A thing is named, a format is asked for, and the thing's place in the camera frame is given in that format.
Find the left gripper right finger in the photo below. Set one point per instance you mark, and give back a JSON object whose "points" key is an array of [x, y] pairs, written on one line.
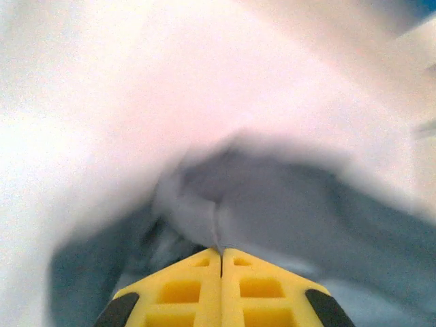
{"points": [[262, 293]]}

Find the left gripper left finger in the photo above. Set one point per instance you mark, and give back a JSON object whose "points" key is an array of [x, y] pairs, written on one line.
{"points": [[184, 293]]}

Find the grey t-shirt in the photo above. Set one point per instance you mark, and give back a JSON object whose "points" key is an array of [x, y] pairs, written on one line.
{"points": [[272, 211]]}

